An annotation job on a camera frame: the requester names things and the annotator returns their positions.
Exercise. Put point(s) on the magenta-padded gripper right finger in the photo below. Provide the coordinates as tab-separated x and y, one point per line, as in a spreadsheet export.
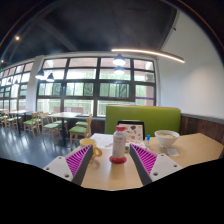
161	166

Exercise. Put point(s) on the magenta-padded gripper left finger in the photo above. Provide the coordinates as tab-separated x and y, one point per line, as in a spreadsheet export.
58	166

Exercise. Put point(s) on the clear bottle with red cap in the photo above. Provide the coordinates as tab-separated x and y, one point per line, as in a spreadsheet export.
119	143

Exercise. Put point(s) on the white paper napkin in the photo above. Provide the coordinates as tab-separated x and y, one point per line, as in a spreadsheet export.
172	152

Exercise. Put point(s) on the white bowl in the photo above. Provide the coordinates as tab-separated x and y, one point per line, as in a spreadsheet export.
166	139

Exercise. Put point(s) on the small blue-capped white bottle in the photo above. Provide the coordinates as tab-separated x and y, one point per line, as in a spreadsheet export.
147	140

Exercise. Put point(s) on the yellow mug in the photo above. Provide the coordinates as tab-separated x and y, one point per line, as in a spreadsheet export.
87	143

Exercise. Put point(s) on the group of green-seated wooden chairs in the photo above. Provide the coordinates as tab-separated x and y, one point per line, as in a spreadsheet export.
50	126

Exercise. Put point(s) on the black-framed tablet with stickers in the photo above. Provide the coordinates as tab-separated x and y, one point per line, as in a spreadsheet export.
135	131

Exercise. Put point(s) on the green upholstered bench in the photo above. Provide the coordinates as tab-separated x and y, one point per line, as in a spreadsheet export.
160	116

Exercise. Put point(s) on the white paper sheet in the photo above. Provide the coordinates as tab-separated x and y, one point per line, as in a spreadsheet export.
101	139

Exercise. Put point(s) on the wooden dining table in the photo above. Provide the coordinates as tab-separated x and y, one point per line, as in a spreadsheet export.
65	115
18	112

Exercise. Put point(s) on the black pendant lamp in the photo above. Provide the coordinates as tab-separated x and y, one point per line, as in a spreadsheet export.
40	76
119	71
50	78
119	61

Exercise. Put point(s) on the long linear ceiling light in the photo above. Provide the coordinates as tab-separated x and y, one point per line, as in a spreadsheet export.
146	52

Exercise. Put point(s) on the round ceiling spotlight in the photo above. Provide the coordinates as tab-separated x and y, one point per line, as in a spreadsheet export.
17	38

